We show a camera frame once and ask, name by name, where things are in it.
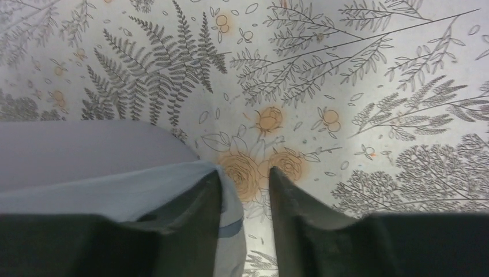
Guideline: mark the light blue plastic trash bag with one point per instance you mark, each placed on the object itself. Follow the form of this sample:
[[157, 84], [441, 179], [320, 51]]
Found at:
[[129, 196]]

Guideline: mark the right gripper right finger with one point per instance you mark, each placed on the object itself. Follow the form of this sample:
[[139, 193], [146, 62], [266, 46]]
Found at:
[[311, 239]]

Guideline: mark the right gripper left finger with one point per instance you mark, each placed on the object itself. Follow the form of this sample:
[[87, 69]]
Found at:
[[178, 239]]

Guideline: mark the grey plastic trash bin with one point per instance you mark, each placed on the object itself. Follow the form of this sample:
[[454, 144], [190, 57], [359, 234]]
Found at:
[[50, 152]]

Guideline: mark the floral patterned table mat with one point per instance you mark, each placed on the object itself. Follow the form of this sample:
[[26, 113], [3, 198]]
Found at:
[[370, 106]]

